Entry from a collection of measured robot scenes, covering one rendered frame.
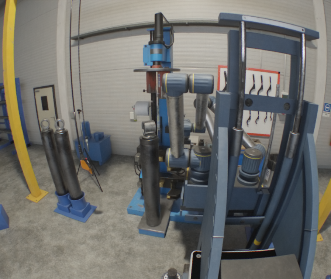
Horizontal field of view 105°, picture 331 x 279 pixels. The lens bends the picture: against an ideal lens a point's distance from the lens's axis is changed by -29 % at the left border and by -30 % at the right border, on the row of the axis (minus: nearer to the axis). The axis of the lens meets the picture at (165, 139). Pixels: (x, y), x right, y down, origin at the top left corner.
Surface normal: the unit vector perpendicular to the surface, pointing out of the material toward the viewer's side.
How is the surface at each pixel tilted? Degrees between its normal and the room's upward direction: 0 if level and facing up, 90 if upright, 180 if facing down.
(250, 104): 90
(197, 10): 90
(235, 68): 90
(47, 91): 90
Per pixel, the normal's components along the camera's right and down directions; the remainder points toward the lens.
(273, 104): -0.17, 0.34
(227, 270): 0.00, -0.94
